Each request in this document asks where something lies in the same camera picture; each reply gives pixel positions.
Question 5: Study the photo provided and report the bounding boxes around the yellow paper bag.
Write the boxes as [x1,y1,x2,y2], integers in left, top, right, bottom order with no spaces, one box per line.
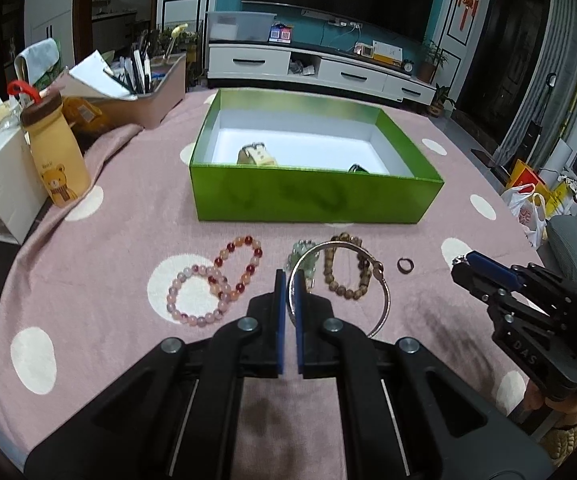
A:
[509,159,545,196]

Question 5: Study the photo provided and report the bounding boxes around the white papers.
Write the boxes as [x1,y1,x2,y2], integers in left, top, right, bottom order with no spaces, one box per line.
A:
[68,50,137,102]

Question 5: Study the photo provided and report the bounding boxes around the pink desk organizer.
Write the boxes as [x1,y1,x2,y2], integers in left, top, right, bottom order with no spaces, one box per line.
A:
[68,52,188,129]

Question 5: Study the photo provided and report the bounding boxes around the grey striped curtain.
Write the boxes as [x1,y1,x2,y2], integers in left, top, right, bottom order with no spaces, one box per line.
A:
[497,0,577,167]

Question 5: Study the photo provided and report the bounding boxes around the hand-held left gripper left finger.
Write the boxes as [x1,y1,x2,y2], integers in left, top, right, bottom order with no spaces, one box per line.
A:
[23,269,289,480]

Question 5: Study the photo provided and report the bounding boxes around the person's right forearm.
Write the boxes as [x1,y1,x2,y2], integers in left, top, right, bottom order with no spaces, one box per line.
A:
[538,405,577,467]

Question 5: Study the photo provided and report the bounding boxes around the brown wooden bead bracelet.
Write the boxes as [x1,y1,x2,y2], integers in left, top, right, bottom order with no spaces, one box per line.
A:
[323,232,374,300]

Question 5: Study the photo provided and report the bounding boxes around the yellow snack packet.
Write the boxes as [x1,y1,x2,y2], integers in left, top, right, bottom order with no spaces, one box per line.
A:
[62,97,112,134]

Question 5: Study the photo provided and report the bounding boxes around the red orange bead bracelet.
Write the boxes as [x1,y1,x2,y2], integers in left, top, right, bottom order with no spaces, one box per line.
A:
[207,234,264,307]

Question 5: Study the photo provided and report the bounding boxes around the white power strip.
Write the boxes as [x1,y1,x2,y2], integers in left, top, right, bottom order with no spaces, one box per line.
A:
[300,8,365,29]

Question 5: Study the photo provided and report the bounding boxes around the white card sign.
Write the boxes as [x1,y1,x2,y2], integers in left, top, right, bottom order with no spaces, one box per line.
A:
[371,40,402,64]

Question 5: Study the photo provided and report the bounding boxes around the person's right hand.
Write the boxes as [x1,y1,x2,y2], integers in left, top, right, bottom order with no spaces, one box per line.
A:
[521,381,577,429]

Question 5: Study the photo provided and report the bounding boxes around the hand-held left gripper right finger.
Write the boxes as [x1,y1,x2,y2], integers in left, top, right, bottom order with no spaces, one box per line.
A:
[293,275,554,480]

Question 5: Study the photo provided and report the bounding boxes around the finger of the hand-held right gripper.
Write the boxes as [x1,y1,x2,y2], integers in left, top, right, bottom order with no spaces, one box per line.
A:
[465,251,534,292]
[451,258,508,311]

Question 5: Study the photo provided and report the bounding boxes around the grey green towel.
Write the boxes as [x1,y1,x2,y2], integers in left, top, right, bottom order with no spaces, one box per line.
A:
[14,38,64,87]

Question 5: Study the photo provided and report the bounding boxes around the yellow duck stick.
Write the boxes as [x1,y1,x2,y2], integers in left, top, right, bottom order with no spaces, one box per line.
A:
[167,25,190,57]

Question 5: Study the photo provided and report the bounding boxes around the leafy plants in cage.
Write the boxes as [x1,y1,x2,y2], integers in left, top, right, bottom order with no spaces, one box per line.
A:
[157,26,203,63]

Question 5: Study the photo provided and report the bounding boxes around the white television cabinet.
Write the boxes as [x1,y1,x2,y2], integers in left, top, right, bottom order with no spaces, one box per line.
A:
[207,40,438,107]

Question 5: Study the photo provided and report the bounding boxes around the green cardboard box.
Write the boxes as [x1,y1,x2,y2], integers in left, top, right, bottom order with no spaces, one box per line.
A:
[190,88,445,224]

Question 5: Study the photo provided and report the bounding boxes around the white storage box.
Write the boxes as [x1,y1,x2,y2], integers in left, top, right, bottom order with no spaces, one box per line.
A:
[0,130,49,246]

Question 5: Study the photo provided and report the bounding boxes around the clear plastic storage box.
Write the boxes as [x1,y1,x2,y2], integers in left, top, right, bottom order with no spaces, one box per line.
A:
[206,10,278,44]

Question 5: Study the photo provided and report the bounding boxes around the tall potted plant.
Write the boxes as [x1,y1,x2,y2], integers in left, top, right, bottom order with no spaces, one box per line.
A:
[415,36,450,84]

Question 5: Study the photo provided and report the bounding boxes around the beige strap watch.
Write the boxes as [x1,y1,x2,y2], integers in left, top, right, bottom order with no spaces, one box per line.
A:
[237,142,277,166]

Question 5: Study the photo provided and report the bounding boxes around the green jade bead bracelet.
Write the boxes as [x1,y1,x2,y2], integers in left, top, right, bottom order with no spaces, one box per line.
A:
[287,240,319,292]

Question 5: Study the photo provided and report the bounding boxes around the yellow bear bottle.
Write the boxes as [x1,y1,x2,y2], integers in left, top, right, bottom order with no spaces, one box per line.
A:
[7,80,92,209]

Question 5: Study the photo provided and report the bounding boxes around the silver bangle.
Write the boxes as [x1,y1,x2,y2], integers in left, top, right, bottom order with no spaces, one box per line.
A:
[288,241,392,339]

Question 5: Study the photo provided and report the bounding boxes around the white plastic bag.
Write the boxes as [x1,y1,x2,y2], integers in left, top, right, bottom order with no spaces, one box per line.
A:
[505,183,550,247]

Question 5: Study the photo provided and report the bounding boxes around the pink polka dot tablecloth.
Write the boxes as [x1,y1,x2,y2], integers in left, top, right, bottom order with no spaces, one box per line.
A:
[0,87,558,480]

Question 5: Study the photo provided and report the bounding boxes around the pale pink bead bracelet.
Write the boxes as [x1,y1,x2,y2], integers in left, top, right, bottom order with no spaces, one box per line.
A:
[167,264,232,329]

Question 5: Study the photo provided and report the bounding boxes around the small potted plant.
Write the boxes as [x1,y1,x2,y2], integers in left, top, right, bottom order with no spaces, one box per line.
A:
[427,84,457,119]

